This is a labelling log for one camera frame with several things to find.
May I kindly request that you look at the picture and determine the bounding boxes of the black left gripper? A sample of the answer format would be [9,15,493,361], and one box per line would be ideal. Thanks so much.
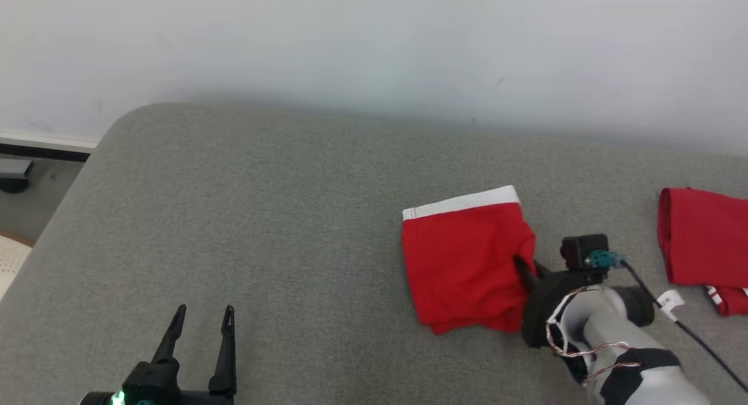
[151,304,237,405]

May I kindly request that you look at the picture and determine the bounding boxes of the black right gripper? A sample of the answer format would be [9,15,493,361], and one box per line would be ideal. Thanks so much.
[513,256,609,349]

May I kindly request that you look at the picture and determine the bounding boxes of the red white shorts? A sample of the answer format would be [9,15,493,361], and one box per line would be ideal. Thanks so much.
[401,185,539,336]

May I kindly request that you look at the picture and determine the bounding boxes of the red white jersey shirt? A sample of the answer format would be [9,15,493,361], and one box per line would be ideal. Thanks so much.
[657,186,748,317]

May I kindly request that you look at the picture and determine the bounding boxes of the beige woven rug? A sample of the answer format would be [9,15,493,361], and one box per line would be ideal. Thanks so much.
[0,231,35,302]

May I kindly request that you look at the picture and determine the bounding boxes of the dark grey floor object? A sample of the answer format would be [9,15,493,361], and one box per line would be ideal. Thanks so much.
[0,158,34,195]

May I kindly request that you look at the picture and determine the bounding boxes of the black white baseboard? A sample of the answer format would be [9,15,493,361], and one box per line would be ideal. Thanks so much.
[0,132,98,162]

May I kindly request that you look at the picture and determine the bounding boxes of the thin red white twisted wire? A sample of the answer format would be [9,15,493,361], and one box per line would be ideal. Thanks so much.
[546,287,645,389]

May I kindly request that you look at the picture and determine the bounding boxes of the white cable label tag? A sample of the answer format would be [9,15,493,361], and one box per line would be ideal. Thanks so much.
[655,289,685,313]

